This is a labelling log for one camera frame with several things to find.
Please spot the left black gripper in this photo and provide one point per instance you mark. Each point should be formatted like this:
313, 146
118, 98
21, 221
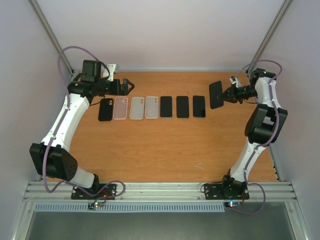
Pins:
117, 90

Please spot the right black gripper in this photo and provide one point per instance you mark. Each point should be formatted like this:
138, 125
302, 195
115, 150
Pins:
230, 93

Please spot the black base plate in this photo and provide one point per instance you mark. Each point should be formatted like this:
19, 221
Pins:
219, 191
105, 191

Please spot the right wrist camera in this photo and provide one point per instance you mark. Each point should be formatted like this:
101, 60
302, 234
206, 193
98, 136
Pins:
234, 81

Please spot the left circuit board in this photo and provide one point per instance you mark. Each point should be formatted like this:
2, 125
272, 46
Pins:
95, 205

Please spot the black smartphone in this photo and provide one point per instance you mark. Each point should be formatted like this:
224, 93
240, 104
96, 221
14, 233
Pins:
166, 107

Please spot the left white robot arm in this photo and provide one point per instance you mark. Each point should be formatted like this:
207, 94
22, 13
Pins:
51, 157

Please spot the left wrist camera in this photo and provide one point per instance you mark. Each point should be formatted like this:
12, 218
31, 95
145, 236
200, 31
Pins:
109, 72

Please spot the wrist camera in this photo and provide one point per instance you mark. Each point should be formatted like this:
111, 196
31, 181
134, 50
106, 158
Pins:
234, 81
109, 72

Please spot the right circuit board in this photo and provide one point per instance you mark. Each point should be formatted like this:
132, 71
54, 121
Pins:
233, 204

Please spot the phone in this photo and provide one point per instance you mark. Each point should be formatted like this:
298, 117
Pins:
199, 106
182, 107
215, 91

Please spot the circuit board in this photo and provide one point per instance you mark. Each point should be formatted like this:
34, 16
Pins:
233, 204
95, 205

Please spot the grey slotted cable duct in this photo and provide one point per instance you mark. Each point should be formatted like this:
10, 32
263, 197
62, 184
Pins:
131, 207

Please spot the pink phone case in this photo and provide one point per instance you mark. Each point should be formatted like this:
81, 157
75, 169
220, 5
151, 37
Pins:
120, 108

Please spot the white phone case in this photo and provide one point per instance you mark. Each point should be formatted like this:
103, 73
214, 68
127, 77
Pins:
151, 107
137, 108

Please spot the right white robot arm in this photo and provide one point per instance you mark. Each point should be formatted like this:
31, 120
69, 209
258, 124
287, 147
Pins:
262, 128

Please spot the black phone case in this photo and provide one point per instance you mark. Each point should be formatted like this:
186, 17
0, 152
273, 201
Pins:
106, 110

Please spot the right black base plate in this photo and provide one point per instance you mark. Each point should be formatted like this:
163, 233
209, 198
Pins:
219, 191

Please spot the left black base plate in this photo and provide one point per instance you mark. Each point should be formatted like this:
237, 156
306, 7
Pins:
105, 191

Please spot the aluminium front rail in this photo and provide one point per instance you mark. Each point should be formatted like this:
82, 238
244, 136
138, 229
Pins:
160, 192

